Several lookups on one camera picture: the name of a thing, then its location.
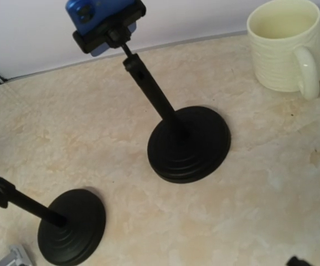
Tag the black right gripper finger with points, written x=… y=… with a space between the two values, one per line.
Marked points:
x=294 y=261

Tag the black stand holding blue phone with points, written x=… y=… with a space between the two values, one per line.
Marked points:
x=188 y=144

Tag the black telescopic phone stand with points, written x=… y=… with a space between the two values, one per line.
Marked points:
x=71 y=227

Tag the grey white folding phone stand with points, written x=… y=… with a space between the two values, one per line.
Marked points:
x=17 y=256

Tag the cream ceramic mug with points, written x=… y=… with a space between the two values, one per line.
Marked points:
x=284 y=38

